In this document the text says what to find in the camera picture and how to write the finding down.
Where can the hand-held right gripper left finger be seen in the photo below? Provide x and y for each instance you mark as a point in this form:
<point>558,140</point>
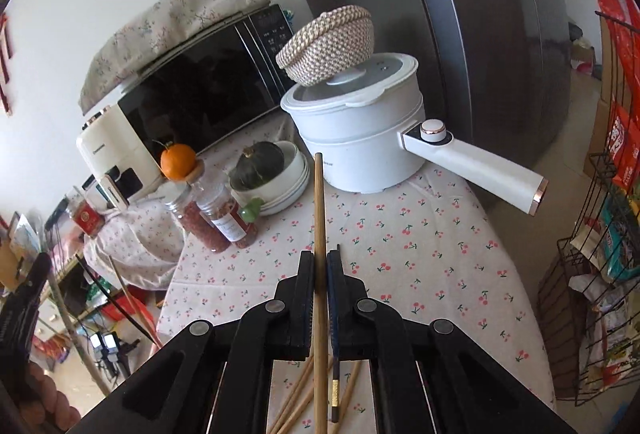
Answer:
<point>295,314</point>

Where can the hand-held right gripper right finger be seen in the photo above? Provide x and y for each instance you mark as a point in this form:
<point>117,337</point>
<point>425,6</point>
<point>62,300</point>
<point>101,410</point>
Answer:
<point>345,314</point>

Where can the wooden chopstick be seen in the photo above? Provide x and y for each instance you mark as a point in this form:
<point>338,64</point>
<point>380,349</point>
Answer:
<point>350,389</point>
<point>318,214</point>
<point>292,395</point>
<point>301,409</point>

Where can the black chopstick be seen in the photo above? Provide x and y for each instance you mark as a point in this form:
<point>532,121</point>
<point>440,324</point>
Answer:
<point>336,389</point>
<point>120,304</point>

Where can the pale patterned chopstick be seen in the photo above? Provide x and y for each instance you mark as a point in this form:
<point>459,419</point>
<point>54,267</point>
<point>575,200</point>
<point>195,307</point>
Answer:
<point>120,284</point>

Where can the person's left hand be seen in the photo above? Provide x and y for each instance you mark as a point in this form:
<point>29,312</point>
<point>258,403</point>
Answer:
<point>52,401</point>

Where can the cherry print tablecloth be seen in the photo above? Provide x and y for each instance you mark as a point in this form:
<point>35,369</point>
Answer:
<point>400,274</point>

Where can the black stands with white blocks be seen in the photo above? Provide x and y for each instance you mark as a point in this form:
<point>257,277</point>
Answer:
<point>110,349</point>

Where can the labelled jar of dried fruit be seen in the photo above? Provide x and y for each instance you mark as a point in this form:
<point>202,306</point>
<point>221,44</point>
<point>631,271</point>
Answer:
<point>232,221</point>

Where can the red labelled tin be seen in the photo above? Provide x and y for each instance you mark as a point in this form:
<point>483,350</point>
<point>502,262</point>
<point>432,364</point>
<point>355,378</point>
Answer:
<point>89,220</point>

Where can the small print draped cloth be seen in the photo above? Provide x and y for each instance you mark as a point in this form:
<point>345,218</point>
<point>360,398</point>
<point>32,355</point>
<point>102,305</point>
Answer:
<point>135,249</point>

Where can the jar of red goji berries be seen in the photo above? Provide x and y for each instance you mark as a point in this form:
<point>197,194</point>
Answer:
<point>197,226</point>

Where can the dark green pumpkin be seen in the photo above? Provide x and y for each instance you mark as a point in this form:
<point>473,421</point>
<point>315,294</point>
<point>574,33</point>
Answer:
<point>257,166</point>

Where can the clear jar with lid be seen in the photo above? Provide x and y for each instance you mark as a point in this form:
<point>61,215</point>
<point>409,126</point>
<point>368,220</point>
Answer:
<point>202,181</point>

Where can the white electric cooking pot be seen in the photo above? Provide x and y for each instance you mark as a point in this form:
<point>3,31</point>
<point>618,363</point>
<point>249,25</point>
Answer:
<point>360,133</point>

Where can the cream air fryer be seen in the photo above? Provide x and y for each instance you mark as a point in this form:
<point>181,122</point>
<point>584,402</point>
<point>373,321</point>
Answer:
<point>112,148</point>

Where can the orange with stem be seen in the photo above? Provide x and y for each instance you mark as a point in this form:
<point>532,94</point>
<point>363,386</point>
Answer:
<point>177,161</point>

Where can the black microwave oven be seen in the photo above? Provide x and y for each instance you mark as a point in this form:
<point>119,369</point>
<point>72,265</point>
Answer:
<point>200,88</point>

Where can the grey refrigerator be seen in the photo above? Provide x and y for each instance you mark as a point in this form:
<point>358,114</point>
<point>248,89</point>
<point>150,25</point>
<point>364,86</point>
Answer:
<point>450,38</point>

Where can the floral cloth cover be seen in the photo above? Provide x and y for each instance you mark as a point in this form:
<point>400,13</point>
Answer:
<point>175,23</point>

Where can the red snack bag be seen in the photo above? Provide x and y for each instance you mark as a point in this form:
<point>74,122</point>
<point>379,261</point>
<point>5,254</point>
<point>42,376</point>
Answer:
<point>617,23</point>
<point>625,148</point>

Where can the red wall hanging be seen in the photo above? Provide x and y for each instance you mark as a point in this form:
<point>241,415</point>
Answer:
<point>5,63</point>

